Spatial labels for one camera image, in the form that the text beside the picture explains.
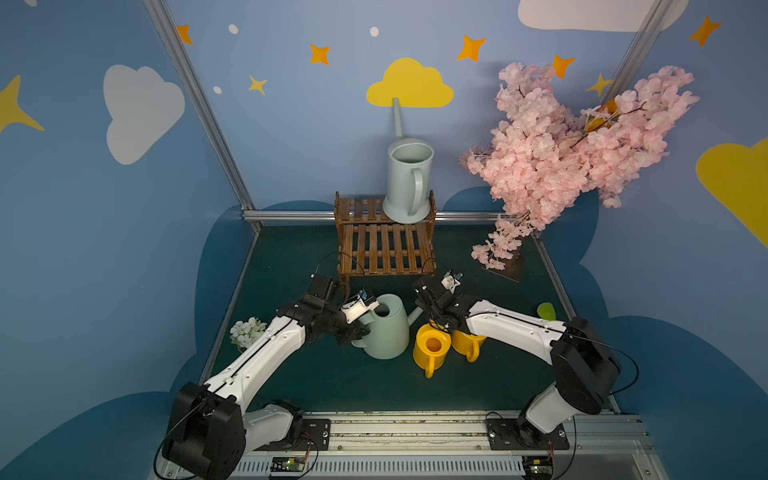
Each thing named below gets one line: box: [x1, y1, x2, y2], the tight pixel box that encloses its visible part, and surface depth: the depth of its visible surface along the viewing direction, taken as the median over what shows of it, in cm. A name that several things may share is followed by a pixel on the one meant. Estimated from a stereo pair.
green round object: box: [537, 302, 556, 321], surface depth 100 cm
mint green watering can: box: [351, 294, 424, 359], surface depth 82 cm
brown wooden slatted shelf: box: [334, 190, 437, 277], surface depth 95 cm
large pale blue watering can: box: [382, 98, 435, 225], surface depth 75 cm
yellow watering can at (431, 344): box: [413, 319, 451, 379], surface depth 80 cm
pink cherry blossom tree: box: [460, 62, 698, 270], surface depth 69 cm
